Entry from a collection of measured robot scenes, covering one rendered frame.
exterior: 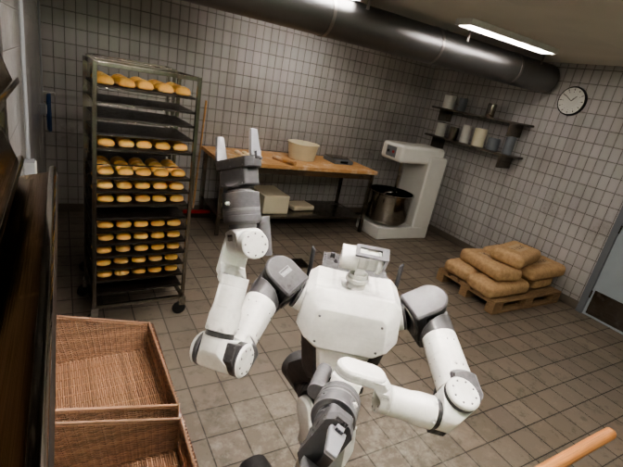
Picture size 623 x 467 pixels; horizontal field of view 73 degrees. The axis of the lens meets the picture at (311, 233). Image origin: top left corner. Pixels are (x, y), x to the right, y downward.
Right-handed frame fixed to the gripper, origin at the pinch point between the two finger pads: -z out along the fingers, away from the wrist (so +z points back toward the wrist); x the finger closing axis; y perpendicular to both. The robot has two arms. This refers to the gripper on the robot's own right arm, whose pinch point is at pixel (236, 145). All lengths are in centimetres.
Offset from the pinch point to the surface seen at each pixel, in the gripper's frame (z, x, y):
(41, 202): 7, -67, 14
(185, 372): 110, -154, -101
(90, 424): 76, -63, 7
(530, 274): 92, 10, -430
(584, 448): 77, 64, -43
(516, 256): 69, 1, -404
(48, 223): 15, -45, 22
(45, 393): 39, 6, 47
